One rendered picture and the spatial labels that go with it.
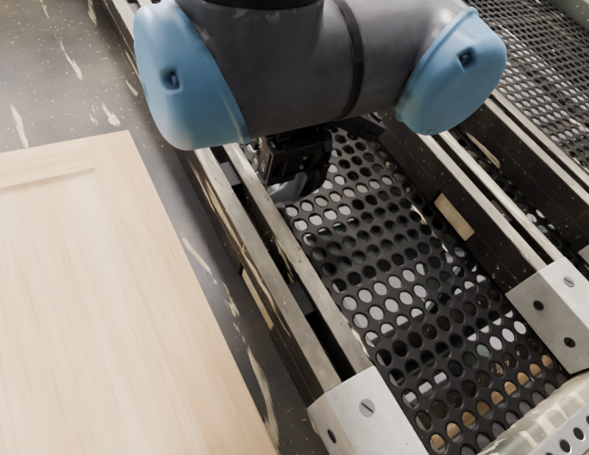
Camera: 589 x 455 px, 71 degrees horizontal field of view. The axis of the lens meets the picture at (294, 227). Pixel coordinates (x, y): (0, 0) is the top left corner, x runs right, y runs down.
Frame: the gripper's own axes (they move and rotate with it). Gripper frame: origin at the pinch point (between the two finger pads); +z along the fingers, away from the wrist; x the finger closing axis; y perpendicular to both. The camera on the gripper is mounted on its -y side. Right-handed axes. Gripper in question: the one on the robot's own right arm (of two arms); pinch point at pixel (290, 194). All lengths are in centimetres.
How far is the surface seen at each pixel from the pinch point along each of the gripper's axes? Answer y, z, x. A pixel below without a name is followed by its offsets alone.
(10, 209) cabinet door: 32.6, 0.4, -9.6
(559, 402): -13.8, -2.0, 38.0
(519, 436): -6.4, -2.2, 38.0
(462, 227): -22.7, 0.9, 14.0
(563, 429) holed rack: -10.9, -3.1, 39.7
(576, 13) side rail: -120, 3, -33
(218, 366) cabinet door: 18.3, 0.3, 17.4
